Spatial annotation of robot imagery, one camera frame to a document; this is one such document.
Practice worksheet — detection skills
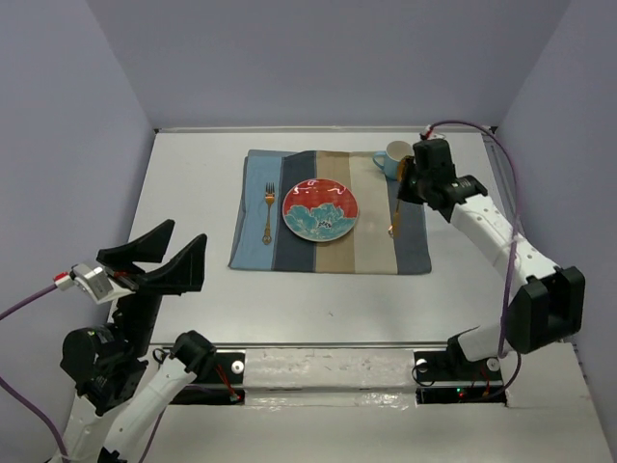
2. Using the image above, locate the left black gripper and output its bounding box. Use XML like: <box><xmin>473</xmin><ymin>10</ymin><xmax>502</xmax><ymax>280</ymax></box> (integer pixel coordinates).
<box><xmin>100</xmin><ymin>215</ymin><xmax>211</xmax><ymax>354</ymax></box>

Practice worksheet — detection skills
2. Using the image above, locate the gold spoon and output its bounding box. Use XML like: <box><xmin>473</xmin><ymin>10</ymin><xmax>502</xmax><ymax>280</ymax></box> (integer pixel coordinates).
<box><xmin>389</xmin><ymin>155</ymin><xmax>413</xmax><ymax>238</ymax></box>

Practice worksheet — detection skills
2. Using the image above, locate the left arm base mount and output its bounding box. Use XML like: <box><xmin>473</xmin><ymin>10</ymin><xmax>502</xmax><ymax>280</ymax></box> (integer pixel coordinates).
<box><xmin>172</xmin><ymin>350</ymin><xmax>246</xmax><ymax>406</ymax></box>

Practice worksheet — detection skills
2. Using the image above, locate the red plate with teal flower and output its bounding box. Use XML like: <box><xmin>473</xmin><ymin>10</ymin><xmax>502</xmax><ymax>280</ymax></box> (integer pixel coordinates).
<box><xmin>282</xmin><ymin>178</ymin><xmax>360</xmax><ymax>243</ymax></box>

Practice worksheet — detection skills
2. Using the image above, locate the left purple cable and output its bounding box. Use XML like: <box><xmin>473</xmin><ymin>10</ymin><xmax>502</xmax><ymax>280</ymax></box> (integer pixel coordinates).
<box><xmin>0</xmin><ymin>284</ymin><xmax>168</xmax><ymax>462</ymax></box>

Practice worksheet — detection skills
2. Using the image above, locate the light blue mug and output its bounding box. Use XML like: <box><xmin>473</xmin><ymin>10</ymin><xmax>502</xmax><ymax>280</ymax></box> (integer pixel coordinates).
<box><xmin>372</xmin><ymin>141</ymin><xmax>413</xmax><ymax>180</ymax></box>

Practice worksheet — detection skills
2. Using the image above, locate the purple cable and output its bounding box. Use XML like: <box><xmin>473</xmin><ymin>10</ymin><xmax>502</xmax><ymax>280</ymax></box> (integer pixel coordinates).
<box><xmin>0</xmin><ymin>284</ymin><xmax>168</xmax><ymax>462</ymax></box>
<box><xmin>419</xmin><ymin>119</ymin><xmax>524</xmax><ymax>387</ymax></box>

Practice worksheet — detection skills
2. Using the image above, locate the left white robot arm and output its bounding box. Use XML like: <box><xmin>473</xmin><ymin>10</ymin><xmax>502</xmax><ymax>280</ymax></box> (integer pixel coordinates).
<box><xmin>52</xmin><ymin>219</ymin><xmax>216</xmax><ymax>462</ymax></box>

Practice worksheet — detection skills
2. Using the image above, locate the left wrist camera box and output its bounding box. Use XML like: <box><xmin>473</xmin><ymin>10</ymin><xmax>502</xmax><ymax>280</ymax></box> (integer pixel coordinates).
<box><xmin>53</xmin><ymin>263</ymin><xmax>131</xmax><ymax>305</ymax></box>

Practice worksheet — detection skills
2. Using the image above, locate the gold fork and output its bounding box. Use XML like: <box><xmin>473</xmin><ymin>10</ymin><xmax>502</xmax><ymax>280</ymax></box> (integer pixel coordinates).
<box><xmin>262</xmin><ymin>182</ymin><xmax>276</xmax><ymax>245</ymax></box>

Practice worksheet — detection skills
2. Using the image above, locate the striped cloth placemat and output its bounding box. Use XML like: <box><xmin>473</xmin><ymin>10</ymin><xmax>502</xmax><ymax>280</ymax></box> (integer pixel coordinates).
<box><xmin>228</xmin><ymin>150</ymin><xmax>432</xmax><ymax>275</ymax></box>

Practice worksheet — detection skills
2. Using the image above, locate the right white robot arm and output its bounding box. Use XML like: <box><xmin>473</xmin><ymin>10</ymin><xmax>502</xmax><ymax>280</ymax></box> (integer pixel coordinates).
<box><xmin>397</xmin><ymin>139</ymin><xmax>585</xmax><ymax>378</ymax></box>

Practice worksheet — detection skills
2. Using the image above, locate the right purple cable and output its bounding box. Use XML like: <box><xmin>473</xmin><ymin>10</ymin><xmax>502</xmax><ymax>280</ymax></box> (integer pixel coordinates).
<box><xmin>419</xmin><ymin>119</ymin><xmax>524</xmax><ymax>387</ymax></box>

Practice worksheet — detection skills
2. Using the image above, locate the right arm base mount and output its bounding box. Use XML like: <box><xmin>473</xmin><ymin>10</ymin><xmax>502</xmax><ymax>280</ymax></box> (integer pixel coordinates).
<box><xmin>412</xmin><ymin>350</ymin><xmax>507</xmax><ymax>405</ymax></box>

